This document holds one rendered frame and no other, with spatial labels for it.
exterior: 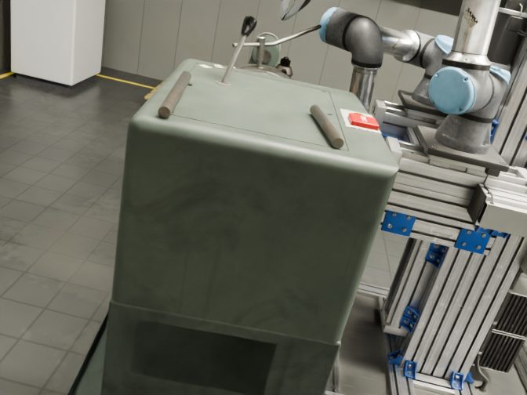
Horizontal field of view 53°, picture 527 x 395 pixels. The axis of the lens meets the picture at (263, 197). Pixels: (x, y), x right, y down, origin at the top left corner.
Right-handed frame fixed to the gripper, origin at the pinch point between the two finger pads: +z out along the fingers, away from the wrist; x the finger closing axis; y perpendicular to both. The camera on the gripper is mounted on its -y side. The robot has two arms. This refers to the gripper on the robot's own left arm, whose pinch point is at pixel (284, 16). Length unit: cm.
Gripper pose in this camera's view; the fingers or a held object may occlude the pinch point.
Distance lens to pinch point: 170.1
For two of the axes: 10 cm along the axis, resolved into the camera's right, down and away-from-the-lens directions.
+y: 0.3, -4.2, 9.0
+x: -8.7, -4.6, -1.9
